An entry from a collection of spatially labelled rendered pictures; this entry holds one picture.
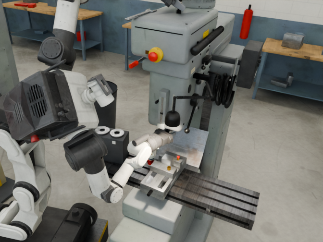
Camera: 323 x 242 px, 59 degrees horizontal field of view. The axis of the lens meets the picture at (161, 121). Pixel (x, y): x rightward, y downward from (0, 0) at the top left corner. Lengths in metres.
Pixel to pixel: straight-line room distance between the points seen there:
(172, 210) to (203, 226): 0.82
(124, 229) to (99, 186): 0.55
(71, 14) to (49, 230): 1.34
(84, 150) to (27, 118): 0.24
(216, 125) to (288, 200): 1.58
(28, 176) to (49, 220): 0.58
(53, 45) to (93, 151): 0.45
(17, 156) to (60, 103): 0.46
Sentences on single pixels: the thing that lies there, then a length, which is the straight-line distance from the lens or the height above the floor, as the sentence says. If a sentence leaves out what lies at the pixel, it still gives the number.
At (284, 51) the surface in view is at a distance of 4.85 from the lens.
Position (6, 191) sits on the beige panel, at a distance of 3.21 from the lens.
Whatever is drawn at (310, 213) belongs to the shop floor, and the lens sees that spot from 3.27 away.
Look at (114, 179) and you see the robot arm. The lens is 1.42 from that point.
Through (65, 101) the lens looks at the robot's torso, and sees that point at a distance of 1.15.
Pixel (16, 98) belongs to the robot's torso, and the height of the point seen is 1.61.
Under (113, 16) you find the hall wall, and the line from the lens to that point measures 6.59.
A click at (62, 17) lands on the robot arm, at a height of 1.87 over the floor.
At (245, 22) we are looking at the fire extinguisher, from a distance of 5.46.
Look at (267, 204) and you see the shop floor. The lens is 3.15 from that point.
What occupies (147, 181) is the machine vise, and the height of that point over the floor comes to 0.99.
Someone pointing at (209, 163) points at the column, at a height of 0.81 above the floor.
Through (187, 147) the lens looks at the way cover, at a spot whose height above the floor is 0.95.
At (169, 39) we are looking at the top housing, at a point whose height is 1.83.
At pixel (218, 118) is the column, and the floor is 1.19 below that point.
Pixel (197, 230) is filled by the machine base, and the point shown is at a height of 0.20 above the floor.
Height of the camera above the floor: 2.14
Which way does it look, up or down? 32 degrees down
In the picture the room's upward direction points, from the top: 4 degrees clockwise
